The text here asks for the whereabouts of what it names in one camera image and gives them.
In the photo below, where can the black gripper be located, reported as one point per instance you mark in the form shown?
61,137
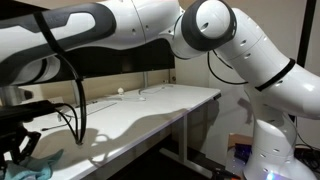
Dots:
10,136

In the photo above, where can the blue terry towel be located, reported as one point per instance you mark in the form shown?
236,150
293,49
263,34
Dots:
36,168

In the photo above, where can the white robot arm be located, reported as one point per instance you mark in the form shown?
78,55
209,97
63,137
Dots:
233,50

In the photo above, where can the white robot base platform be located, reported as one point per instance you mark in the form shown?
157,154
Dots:
233,166

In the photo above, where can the white desk leg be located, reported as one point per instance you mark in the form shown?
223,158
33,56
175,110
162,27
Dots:
182,140

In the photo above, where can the grey monitor stand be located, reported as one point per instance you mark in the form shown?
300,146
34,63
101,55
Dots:
145,78
75,91

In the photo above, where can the white keyboard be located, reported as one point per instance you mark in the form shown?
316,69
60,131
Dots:
100,107

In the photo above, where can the small white ball figure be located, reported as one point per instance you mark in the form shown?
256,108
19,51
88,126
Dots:
120,90

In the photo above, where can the small white mouse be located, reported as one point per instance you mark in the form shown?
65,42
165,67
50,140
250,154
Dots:
141,98

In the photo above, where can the cardboard box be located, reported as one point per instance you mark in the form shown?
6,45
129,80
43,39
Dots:
240,139

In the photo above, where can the blue electronic device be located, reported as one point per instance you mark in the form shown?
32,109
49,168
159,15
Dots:
242,153

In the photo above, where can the black vertical pole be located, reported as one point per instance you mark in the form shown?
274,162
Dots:
306,30

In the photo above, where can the small wall outlet plate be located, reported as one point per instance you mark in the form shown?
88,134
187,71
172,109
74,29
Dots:
172,79

